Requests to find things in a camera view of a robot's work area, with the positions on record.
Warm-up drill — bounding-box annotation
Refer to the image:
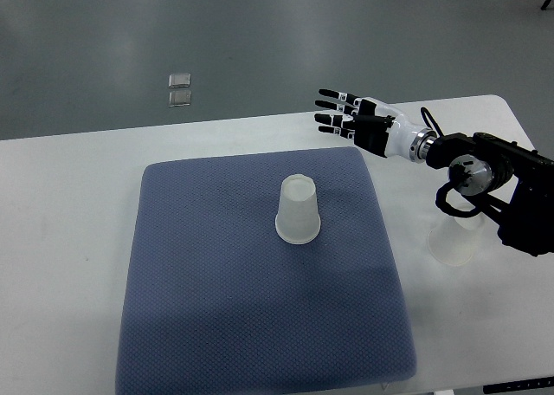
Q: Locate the white paper cup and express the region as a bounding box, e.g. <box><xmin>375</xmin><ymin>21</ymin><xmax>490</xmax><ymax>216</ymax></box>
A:
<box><xmin>274</xmin><ymin>174</ymin><xmax>321</xmax><ymax>245</ymax></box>
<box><xmin>427</xmin><ymin>213</ymin><xmax>486</xmax><ymax>267</ymax></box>

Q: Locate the upper metal floor plate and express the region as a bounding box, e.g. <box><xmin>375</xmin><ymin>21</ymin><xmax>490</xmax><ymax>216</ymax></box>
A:
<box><xmin>168</xmin><ymin>73</ymin><xmax>191</xmax><ymax>88</ymax></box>

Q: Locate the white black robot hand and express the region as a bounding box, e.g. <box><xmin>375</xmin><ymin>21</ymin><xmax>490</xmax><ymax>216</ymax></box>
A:
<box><xmin>314</xmin><ymin>89</ymin><xmax>438</xmax><ymax>163</ymax></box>

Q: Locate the black cable loop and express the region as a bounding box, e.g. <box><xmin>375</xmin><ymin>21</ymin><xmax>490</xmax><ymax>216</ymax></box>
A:
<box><xmin>420</xmin><ymin>107</ymin><xmax>447</xmax><ymax>139</ymax></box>

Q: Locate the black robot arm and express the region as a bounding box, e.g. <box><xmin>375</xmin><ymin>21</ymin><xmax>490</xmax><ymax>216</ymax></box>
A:
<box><xmin>425</xmin><ymin>133</ymin><xmax>553</xmax><ymax>256</ymax></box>

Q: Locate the white paper cup on mat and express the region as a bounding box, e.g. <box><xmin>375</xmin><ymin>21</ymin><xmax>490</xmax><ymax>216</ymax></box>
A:
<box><xmin>274</xmin><ymin>174</ymin><xmax>321</xmax><ymax>245</ymax></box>

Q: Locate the blue fabric mat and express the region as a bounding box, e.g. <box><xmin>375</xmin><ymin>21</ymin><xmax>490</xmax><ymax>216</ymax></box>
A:
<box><xmin>115</xmin><ymin>147</ymin><xmax>416</xmax><ymax>394</ymax></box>

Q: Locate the black table control panel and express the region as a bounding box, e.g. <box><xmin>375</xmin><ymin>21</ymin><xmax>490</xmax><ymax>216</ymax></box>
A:
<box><xmin>482</xmin><ymin>377</ymin><xmax>553</xmax><ymax>394</ymax></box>

